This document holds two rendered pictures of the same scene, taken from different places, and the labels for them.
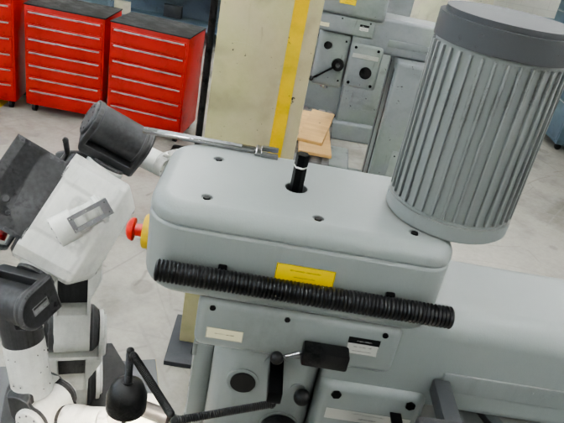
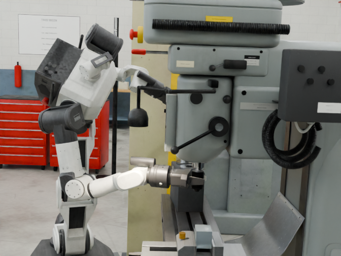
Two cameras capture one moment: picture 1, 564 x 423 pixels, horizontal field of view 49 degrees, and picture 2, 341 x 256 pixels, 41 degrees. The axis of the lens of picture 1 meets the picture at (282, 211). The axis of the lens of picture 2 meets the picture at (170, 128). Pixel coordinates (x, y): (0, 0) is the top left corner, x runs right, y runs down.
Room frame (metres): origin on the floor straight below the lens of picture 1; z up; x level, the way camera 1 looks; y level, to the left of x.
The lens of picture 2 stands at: (-0.75, 0.08, 1.70)
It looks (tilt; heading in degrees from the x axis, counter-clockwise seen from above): 9 degrees down; 0
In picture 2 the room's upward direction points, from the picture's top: 2 degrees clockwise
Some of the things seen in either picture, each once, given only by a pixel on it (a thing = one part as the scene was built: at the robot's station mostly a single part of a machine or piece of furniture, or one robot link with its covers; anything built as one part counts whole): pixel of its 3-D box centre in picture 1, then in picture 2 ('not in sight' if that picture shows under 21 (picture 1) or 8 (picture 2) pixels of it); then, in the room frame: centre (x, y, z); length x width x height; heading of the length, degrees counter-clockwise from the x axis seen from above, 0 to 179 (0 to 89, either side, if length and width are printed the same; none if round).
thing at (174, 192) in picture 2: not in sight; (186, 184); (1.33, 0.01, 1.09); 0.22 x 0.12 x 0.20; 10
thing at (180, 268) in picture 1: (305, 292); (220, 26); (0.76, -0.06, 1.79); 0.45 x 0.04 x 0.04; 93
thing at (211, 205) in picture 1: (296, 230); (209, 23); (0.91, -0.03, 1.81); 0.47 x 0.26 x 0.16; 93
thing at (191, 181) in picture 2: not in sight; (196, 181); (0.87, -0.01, 1.23); 0.06 x 0.02 x 0.03; 78
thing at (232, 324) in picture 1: (298, 295); (214, 60); (0.91, -0.06, 1.68); 0.34 x 0.24 x 0.10; 93
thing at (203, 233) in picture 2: not in sight; (203, 236); (0.67, -0.03, 1.10); 0.06 x 0.05 x 0.06; 3
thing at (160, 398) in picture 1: (153, 386); (155, 89); (0.72, 0.15, 1.58); 0.17 x 0.01 x 0.01; 40
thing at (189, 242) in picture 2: not in sight; (185, 243); (0.67, 0.03, 1.08); 0.12 x 0.06 x 0.04; 3
